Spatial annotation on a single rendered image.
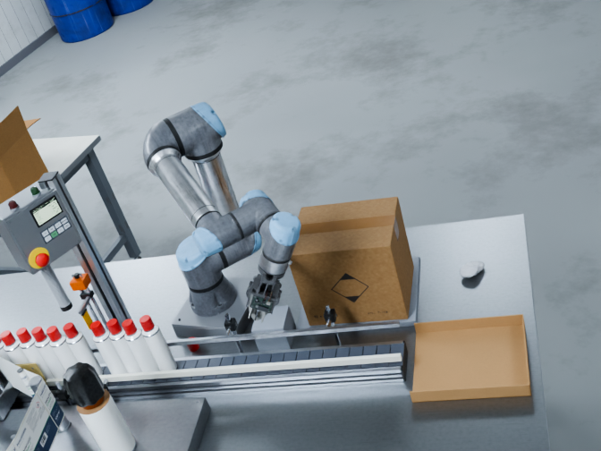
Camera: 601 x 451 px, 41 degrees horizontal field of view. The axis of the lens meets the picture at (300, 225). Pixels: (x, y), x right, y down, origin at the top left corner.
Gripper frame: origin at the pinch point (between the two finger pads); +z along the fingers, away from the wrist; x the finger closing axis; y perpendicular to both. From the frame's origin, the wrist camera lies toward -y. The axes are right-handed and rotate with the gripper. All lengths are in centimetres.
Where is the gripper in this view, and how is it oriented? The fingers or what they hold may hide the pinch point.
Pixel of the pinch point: (257, 314)
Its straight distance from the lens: 219.7
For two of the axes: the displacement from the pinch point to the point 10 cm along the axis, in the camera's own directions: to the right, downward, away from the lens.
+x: 9.5, 3.0, 0.4
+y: -1.5, 5.9, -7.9
